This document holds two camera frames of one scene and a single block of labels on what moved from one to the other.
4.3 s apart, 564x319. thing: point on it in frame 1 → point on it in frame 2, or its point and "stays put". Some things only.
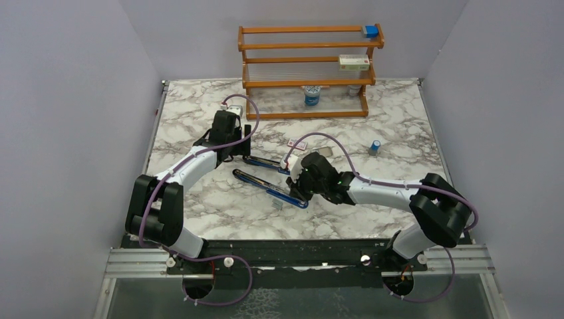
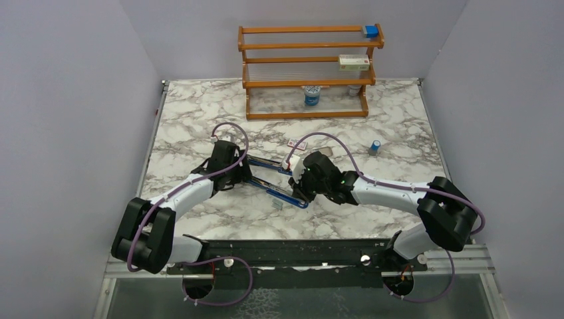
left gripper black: x=243 y=147 → x=243 y=171
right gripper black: x=295 y=187 stays put
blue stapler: x=284 y=193 stays put
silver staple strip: x=277 y=203 stays put
